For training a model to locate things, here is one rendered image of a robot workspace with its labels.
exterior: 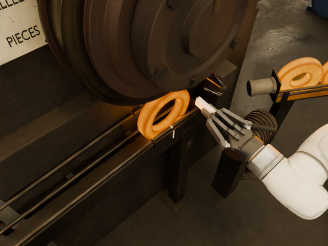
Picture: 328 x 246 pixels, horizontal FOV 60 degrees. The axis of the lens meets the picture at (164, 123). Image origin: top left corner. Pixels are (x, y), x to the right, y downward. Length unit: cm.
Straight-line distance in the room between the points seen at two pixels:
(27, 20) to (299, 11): 253
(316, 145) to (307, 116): 116
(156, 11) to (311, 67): 74
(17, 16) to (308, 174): 72
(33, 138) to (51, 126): 5
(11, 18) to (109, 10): 19
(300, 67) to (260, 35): 145
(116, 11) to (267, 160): 54
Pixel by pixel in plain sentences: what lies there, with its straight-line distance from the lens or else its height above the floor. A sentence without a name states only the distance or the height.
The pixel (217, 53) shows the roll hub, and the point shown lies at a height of 102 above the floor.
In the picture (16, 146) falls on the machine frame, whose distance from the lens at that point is 72.
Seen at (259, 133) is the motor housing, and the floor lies 52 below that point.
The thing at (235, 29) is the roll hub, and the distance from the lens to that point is 63.
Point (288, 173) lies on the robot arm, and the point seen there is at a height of 77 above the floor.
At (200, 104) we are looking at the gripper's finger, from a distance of 88.
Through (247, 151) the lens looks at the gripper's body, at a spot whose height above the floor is 75.
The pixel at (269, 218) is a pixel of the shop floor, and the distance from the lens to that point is 158.
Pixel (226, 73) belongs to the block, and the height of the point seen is 80.
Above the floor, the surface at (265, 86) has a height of 69.
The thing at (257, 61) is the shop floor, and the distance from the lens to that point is 224.
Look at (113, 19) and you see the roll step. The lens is 45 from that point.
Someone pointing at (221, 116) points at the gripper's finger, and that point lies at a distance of 86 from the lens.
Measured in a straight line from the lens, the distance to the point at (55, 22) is 49.
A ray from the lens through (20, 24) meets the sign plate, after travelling 58.
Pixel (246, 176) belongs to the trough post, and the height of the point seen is 1.
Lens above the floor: 142
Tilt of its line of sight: 54 degrees down
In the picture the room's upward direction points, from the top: straight up
